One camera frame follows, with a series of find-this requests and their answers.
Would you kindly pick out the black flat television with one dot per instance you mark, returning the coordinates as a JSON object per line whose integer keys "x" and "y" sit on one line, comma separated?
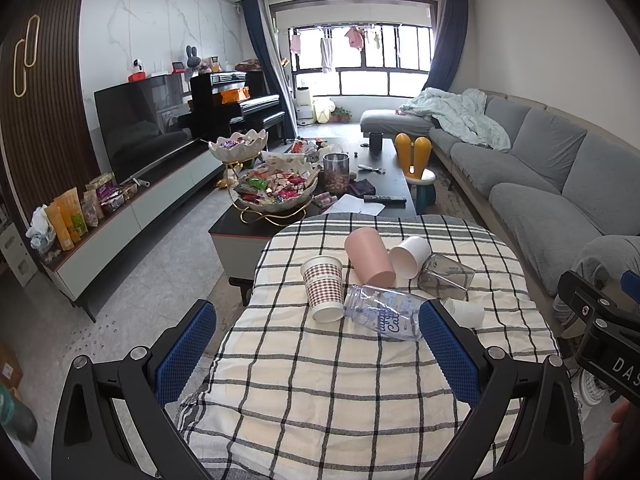
{"x": 145, "y": 123}

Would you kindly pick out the light green blanket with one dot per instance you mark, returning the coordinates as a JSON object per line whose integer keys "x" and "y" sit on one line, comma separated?
{"x": 460, "y": 114}

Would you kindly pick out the glass jar of nuts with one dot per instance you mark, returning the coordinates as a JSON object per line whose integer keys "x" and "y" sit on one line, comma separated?
{"x": 336, "y": 172}

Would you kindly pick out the houndstooth paper cup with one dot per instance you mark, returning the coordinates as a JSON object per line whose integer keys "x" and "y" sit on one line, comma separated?
{"x": 324, "y": 287}

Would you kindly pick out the white paper sheet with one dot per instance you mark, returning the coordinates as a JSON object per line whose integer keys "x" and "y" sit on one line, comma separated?
{"x": 349, "y": 204}

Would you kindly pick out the upper white snack bowl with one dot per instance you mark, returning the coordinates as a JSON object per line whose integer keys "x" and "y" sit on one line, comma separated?
{"x": 239, "y": 147}

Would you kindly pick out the smoky grey square glass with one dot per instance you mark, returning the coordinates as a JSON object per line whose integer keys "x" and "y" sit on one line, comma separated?
{"x": 443, "y": 277}

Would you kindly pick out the person's hand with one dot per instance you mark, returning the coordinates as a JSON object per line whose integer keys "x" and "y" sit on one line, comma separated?
{"x": 610, "y": 445}

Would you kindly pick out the black mug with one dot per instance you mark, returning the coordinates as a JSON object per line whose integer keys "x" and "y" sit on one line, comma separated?
{"x": 375, "y": 143}

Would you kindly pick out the blue right curtain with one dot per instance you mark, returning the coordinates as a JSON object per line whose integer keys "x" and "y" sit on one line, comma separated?
{"x": 450, "y": 42}

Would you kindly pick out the blue curtain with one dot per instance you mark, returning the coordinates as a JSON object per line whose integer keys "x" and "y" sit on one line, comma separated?
{"x": 450, "y": 42}
{"x": 263, "y": 37}

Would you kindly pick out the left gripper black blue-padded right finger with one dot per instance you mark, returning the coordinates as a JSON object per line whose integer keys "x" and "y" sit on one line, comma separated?
{"x": 546, "y": 439}

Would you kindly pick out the orange snack bag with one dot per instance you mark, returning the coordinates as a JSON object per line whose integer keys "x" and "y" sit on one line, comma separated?
{"x": 67, "y": 219}

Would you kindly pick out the lower white snack bowl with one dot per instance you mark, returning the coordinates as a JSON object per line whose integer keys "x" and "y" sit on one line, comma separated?
{"x": 278, "y": 184}

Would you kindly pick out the white snack bowl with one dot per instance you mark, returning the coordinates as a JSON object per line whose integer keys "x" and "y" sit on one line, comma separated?
{"x": 278, "y": 184}
{"x": 239, "y": 147}

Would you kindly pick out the white air purifier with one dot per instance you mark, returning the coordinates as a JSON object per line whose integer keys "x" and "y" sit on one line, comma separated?
{"x": 304, "y": 107}

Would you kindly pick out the black upright piano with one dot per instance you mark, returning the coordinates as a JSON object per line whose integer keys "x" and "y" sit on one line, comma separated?
{"x": 227, "y": 102}

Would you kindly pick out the white TV cabinet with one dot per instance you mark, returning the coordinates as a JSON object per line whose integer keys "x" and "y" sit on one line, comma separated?
{"x": 170, "y": 186}

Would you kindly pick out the grey sectional sofa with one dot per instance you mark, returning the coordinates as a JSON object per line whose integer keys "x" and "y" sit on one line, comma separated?
{"x": 564, "y": 195}

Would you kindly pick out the checked white tablecloth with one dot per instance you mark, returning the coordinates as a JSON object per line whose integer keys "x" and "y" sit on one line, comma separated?
{"x": 287, "y": 397}

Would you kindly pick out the white cup pink inside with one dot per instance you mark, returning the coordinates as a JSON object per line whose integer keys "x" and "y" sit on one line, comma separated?
{"x": 409, "y": 257}

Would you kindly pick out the dark purple wallet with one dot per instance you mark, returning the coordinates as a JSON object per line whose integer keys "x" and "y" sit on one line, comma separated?
{"x": 361, "y": 188}

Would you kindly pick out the blue left curtain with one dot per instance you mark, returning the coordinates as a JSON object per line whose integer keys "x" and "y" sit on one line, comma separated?
{"x": 263, "y": 37}

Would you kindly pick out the potted green plant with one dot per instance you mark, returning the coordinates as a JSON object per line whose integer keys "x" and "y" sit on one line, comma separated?
{"x": 341, "y": 115}

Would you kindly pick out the small white paper cup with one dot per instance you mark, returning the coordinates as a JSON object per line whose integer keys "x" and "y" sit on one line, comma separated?
{"x": 465, "y": 313}

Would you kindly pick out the pink plastic cup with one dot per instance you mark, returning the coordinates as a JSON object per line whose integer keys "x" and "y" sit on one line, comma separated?
{"x": 369, "y": 258}

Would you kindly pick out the black remote control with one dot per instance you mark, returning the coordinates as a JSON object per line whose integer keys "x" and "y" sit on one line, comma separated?
{"x": 387, "y": 200}

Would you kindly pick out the black coffee table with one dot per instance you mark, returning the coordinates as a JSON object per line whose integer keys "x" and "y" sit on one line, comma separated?
{"x": 239, "y": 237}

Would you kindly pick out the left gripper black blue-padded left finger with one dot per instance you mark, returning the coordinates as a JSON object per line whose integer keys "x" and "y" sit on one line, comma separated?
{"x": 89, "y": 442}

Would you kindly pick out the clear Happy Cat glass jar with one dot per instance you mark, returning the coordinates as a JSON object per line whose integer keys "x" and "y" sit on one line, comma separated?
{"x": 389, "y": 313}

